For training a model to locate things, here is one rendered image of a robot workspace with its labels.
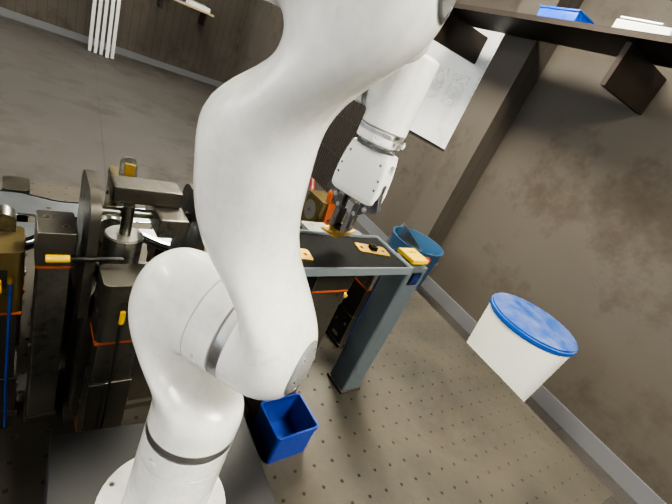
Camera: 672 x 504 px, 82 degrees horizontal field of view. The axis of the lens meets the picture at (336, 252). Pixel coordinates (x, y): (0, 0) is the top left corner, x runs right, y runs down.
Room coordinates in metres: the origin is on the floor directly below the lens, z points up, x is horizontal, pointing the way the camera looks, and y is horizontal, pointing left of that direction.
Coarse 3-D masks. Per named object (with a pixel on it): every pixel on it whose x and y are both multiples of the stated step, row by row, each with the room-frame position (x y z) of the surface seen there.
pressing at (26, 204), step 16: (0, 192) 0.66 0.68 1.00; (16, 192) 0.69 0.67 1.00; (16, 208) 0.63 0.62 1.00; (32, 208) 0.65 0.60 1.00; (64, 208) 0.70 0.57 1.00; (16, 224) 0.59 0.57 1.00; (32, 224) 0.61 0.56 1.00; (32, 240) 0.56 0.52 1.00; (144, 240) 0.72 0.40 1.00; (160, 240) 0.74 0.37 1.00
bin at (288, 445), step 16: (272, 400) 0.65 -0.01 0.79; (288, 400) 0.69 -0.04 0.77; (304, 400) 0.69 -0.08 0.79; (272, 416) 0.67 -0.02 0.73; (288, 416) 0.70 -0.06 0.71; (304, 416) 0.67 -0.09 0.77; (256, 432) 0.62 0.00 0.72; (272, 432) 0.58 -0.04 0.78; (288, 432) 0.67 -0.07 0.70; (304, 432) 0.61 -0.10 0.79; (272, 448) 0.57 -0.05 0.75; (288, 448) 0.60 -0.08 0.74; (304, 448) 0.64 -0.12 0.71
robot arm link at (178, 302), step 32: (160, 256) 0.38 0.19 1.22; (192, 256) 0.39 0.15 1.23; (160, 288) 0.34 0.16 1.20; (192, 288) 0.35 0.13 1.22; (224, 288) 0.36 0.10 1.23; (128, 320) 0.34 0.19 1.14; (160, 320) 0.33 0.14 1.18; (192, 320) 0.33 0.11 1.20; (224, 320) 0.33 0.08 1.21; (160, 352) 0.33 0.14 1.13; (192, 352) 0.32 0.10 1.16; (160, 384) 0.33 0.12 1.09; (192, 384) 0.35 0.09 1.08; (224, 384) 0.38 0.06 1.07; (160, 416) 0.31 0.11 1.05; (192, 416) 0.32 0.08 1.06; (224, 416) 0.34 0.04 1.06; (160, 448) 0.31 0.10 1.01; (192, 448) 0.31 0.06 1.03; (224, 448) 0.34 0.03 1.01
